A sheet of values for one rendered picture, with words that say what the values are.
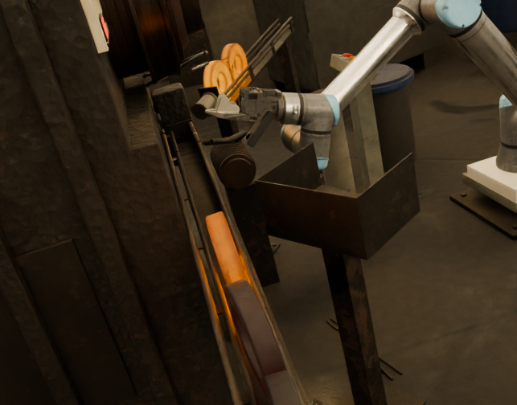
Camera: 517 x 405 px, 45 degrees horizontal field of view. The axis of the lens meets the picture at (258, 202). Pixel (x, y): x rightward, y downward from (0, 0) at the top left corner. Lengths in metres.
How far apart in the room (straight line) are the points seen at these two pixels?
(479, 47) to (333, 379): 1.05
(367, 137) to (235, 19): 1.97
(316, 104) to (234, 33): 2.62
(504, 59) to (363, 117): 0.72
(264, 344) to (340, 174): 1.73
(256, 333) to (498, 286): 1.35
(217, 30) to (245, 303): 3.57
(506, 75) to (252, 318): 1.38
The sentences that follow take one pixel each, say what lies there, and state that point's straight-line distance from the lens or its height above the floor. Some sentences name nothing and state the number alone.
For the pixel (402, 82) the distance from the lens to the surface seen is 2.78.
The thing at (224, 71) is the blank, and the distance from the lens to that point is 2.23.
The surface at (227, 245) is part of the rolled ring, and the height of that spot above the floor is 0.76.
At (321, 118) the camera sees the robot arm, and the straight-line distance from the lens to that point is 1.77.
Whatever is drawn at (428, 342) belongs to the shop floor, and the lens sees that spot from 1.91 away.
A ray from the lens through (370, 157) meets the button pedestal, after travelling 2.61.
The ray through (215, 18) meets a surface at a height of 0.60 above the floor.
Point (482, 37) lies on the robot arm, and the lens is 1.97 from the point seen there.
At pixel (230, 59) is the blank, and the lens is 2.28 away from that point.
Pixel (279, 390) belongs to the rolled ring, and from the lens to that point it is 0.76.
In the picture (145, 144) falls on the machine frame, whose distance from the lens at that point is 1.23.
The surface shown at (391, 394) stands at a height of 0.01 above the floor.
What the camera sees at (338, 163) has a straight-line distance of 2.52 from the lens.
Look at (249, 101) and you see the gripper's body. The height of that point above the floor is 0.76.
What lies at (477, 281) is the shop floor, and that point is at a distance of 2.14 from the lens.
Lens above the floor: 1.24
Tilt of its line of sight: 26 degrees down
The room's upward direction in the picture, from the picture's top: 14 degrees counter-clockwise
